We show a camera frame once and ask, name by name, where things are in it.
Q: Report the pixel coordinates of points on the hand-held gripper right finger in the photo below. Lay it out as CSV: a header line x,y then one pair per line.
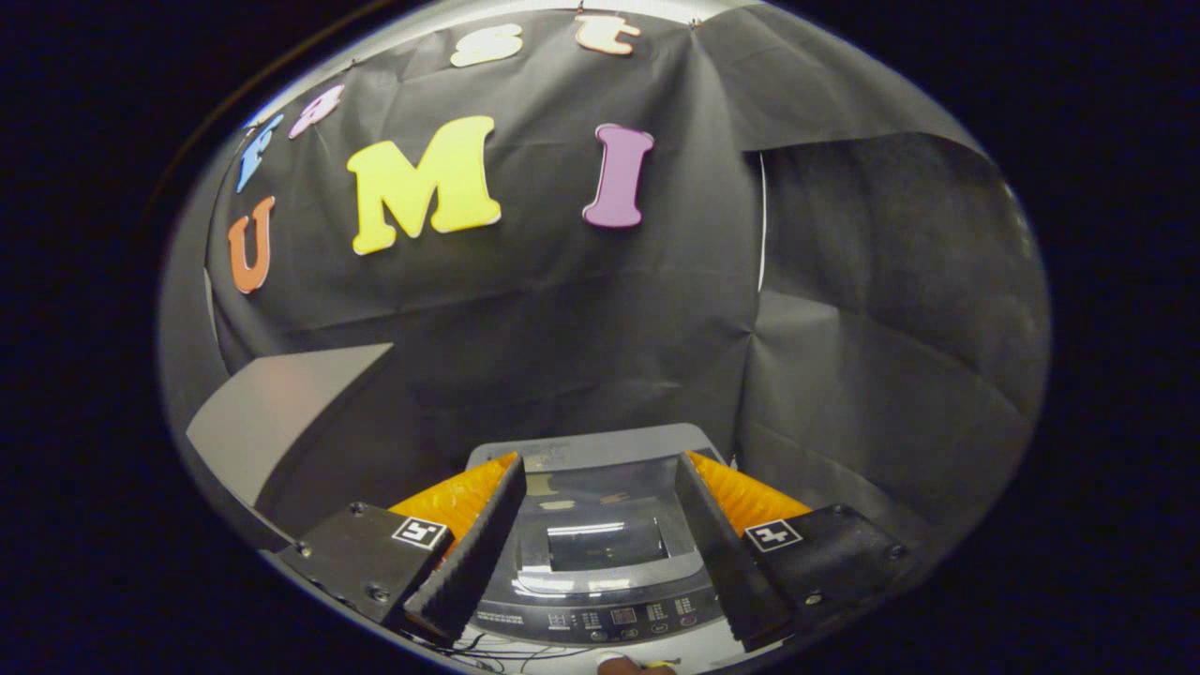
x,y
727,553

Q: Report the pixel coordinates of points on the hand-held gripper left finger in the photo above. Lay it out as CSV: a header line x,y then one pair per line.
x,y
473,553

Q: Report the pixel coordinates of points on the dark washing machine lid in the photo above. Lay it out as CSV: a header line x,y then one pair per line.
x,y
600,525

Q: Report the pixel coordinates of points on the grey washing machine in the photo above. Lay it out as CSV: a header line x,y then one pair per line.
x,y
600,619

